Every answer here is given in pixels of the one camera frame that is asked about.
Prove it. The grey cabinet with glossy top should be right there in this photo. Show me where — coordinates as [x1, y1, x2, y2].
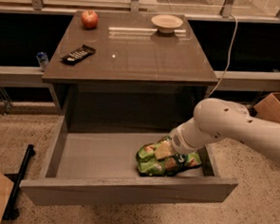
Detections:
[42, 11, 217, 120]

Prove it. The black remote control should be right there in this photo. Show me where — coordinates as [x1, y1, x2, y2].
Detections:
[62, 45, 96, 65]

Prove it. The brown cardboard box right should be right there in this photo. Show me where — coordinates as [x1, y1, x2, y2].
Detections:
[254, 92, 280, 123]

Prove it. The open grey top drawer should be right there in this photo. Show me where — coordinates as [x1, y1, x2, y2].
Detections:
[17, 82, 245, 218]

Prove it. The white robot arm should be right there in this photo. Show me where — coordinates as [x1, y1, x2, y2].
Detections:
[155, 98, 280, 164]

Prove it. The red apple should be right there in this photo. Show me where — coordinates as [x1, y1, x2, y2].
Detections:
[81, 9, 99, 29]

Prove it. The white cable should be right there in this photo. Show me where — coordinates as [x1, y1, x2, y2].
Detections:
[208, 13, 240, 99]

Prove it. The green rice chip bag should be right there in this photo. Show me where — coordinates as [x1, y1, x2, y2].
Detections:
[135, 137, 201, 177]

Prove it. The white ceramic bowl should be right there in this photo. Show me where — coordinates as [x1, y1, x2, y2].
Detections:
[151, 14, 183, 34]

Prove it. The small plastic water bottle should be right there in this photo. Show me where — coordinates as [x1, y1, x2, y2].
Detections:
[36, 51, 49, 72]

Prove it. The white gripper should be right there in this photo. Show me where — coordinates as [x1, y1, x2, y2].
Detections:
[155, 118, 224, 159]

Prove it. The black metal bar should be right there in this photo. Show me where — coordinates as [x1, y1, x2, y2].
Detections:
[2, 144, 36, 220]

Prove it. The metal window railing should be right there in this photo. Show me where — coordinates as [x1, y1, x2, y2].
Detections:
[0, 0, 280, 24]

